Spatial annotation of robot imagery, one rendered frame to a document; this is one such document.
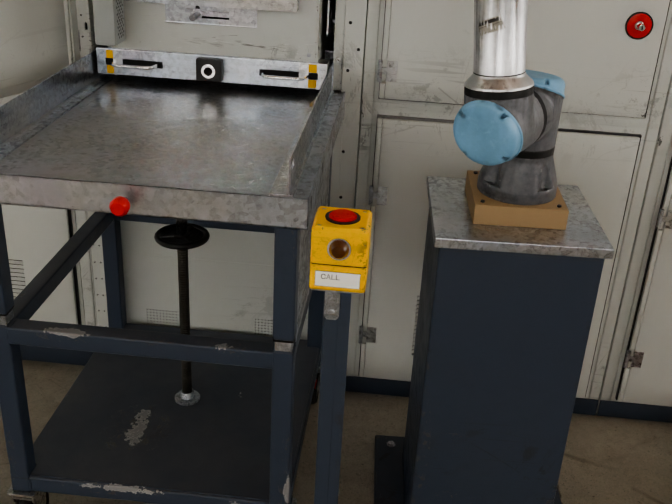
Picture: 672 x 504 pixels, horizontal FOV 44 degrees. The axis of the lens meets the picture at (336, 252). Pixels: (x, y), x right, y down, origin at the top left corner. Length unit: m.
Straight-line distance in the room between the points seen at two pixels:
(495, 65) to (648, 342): 1.12
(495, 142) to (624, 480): 1.10
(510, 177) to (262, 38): 0.70
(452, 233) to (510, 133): 0.23
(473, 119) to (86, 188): 0.66
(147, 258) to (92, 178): 0.83
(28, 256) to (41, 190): 0.89
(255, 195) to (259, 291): 0.88
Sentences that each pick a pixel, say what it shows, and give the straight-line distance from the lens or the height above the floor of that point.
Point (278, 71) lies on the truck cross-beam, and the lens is 1.98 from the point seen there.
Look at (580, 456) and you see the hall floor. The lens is 2.30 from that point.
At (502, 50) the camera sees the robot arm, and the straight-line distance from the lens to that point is 1.42.
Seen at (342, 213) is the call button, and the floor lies 0.91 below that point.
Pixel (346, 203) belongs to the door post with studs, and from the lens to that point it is 2.12.
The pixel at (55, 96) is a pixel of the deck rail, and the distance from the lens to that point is 1.88.
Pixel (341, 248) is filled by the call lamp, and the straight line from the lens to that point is 1.15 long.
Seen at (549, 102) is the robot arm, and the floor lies 0.98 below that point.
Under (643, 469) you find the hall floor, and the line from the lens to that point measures 2.32.
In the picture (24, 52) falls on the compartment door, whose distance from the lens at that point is 2.07.
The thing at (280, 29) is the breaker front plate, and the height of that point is 0.99.
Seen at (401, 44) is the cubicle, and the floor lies 0.97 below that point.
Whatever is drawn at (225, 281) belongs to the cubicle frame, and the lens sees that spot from 2.26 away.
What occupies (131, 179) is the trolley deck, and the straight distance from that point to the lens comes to 1.47.
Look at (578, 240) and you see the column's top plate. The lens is 1.58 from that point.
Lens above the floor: 1.37
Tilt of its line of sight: 26 degrees down
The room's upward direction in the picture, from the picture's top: 3 degrees clockwise
